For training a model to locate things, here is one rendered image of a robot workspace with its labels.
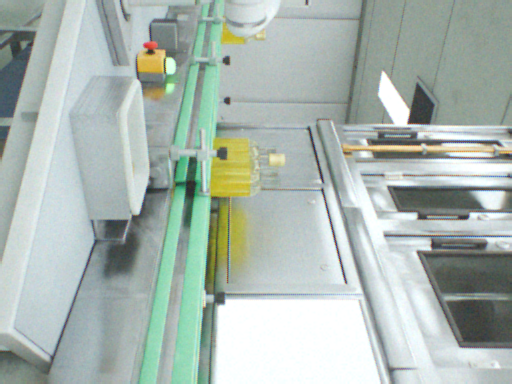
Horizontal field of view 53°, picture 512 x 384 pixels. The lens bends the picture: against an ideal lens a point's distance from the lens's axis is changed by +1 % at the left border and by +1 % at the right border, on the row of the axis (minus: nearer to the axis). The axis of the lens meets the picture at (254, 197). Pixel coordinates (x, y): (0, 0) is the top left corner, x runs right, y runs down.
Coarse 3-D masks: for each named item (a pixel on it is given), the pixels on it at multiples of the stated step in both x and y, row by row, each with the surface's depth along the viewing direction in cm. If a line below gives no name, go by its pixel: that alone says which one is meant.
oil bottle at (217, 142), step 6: (216, 138) 145; (222, 138) 145; (228, 138) 145; (234, 138) 146; (240, 138) 146; (246, 138) 146; (216, 144) 142; (222, 144) 142; (228, 144) 143; (234, 144) 143; (240, 144) 143; (246, 144) 143; (252, 144) 143; (258, 150) 144
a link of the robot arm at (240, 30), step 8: (272, 0) 123; (280, 0) 127; (272, 8) 124; (272, 16) 124; (232, 24) 117; (240, 24) 116; (248, 24) 116; (256, 24) 117; (264, 24) 119; (232, 32) 119; (240, 32) 118; (248, 32) 118; (256, 32) 119
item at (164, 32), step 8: (152, 24) 163; (160, 24) 164; (168, 24) 164; (176, 24) 166; (152, 32) 164; (160, 32) 164; (168, 32) 164; (176, 32) 167; (152, 40) 166; (160, 40) 166; (168, 40) 166; (176, 40) 167; (160, 48) 167; (168, 48) 167; (176, 48) 168
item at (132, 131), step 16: (128, 96) 91; (128, 112) 103; (128, 128) 105; (144, 128) 105; (128, 144) 89; (144, 144) 107; (128, 160) 91; (144, 160) 109; (128, 176) 92; (144, 176) 109; (128, 192) 95
